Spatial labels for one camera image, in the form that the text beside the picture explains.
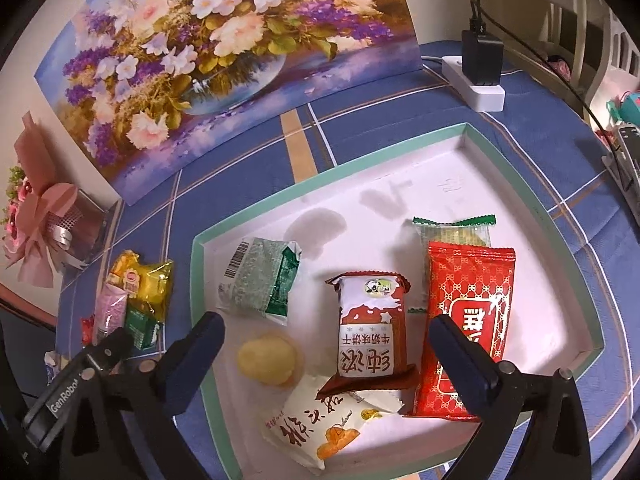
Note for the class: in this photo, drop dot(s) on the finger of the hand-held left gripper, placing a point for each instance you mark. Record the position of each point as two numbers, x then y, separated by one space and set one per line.
65 395

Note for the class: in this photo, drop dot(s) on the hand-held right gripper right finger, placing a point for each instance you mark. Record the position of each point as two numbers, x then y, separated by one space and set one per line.
452 350

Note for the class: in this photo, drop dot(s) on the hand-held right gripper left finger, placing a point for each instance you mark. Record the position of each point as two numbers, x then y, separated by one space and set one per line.
200 355

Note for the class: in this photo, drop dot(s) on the red patterned snack packet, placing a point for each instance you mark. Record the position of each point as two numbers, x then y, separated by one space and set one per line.
465 305

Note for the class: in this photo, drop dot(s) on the dark green snack packet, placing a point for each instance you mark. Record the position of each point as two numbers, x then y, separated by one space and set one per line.
142 327

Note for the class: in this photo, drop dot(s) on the round yellow pastry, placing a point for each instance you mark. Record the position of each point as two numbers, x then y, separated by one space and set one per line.
267 360

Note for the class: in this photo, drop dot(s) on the small red snack packet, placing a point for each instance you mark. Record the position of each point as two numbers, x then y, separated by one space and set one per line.
87 330

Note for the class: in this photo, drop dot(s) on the brown-red biscuit packet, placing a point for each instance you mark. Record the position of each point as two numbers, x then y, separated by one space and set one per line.
370 330

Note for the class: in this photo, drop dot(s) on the yellow bread packet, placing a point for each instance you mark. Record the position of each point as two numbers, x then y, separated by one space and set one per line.
145 280

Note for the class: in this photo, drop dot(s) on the green speckled barcode packet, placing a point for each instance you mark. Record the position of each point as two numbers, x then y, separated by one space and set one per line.
260 280

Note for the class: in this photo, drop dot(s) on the pink snack packet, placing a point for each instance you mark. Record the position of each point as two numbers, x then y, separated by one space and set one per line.
112 310

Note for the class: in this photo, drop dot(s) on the clear packet with green edges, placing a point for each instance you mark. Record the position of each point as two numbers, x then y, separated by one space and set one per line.
452 232

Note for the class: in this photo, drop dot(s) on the teal-rimmed white box tray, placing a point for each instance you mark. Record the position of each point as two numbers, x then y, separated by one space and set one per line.
540 270

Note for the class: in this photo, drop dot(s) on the white packet with orange picture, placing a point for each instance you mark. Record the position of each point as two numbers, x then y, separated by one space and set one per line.
320 425

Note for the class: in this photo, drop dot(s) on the blue and white candy wrapper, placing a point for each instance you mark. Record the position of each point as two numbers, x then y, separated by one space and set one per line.
52 360

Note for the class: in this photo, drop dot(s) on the pink flower bouquet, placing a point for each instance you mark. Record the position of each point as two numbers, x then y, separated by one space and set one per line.
35 220

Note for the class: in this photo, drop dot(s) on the blue plaid sheet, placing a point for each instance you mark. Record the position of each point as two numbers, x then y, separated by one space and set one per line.
550 150

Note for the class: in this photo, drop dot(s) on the grey phone stand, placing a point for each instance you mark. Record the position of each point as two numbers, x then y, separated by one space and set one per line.
612 165

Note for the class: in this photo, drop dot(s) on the white power strip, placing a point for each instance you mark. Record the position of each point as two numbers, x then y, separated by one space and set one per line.
487 97

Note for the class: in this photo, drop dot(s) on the smartphone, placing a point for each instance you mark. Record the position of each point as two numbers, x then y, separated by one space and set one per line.
631 155

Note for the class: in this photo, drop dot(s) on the black charger adapter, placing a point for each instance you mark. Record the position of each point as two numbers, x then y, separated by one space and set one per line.
480 57

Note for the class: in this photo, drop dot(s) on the flower painting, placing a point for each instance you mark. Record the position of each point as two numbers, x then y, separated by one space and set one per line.
225 60

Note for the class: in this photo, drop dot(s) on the teal toy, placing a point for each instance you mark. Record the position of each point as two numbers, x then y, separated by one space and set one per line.
627 105

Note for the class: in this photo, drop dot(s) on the pink cloth bundle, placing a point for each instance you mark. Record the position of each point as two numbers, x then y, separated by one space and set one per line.
559 66

